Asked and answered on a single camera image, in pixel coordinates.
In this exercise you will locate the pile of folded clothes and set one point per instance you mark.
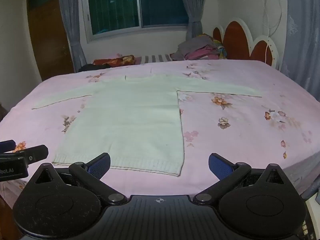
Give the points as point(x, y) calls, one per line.
point(195, 47)

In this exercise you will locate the sliding glass window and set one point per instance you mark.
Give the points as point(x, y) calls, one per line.
point(115, 7)

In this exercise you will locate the black cloth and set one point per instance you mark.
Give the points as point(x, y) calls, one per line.
point(90, 67)

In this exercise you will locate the grey-blue curtain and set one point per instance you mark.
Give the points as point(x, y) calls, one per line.
point(72, 30)
point(196, 10)

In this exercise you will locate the pink floral bed sheet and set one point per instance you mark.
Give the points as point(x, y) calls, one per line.
point(250, 135)

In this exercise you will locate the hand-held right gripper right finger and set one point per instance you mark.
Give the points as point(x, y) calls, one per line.
point(220, 166)

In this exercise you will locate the white towel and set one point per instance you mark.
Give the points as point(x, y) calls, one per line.
point(135, 120)

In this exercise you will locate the red and white headboard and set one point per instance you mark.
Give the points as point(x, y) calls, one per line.
point(235, 42)

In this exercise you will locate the red patterned cloth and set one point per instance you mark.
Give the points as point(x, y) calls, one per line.
point(112, 61)

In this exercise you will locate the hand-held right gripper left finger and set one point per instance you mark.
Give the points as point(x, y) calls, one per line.
point(98, 166)

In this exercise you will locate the light blue lace curtain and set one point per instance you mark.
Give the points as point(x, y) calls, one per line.
point(302, 42)

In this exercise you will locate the brown wooden door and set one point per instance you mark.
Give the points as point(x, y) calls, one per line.
point(47, 37)

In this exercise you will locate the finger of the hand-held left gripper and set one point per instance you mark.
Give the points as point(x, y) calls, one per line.
point(7, 145)
point(35, 153)

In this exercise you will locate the grey striped cloth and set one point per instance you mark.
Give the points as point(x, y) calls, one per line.
point(155, 58)

